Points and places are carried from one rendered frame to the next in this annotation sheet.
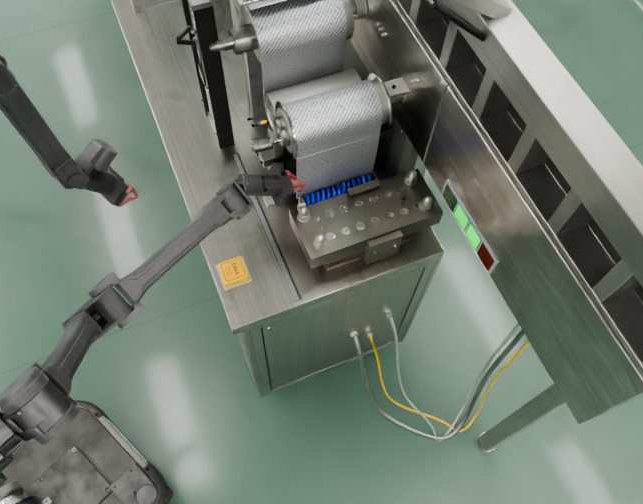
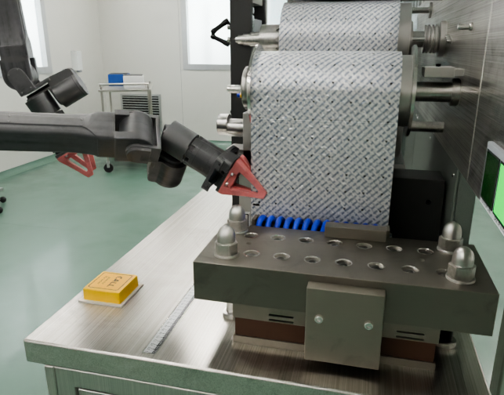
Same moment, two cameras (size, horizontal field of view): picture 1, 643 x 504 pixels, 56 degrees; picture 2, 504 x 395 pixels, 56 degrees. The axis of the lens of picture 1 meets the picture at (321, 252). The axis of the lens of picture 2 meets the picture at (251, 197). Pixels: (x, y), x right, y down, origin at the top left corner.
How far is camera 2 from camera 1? 1.25 m
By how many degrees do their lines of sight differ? 53
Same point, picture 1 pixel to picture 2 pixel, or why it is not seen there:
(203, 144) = (220, 211)
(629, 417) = not seen: outside the picture
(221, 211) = (106, 122)
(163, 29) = not seen: hidden behind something
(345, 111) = (340, 59)
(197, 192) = (171, 232)
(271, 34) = (297, 14)
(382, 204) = (374, 254)
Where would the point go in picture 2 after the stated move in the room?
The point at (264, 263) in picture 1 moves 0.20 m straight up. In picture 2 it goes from (159, 299) to (151, 190)
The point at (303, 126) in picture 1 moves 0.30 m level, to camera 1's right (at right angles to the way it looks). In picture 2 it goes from (270, 60) to (459, 65)
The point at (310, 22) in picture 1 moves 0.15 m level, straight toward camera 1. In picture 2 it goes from (349, 12) to (312, 8)
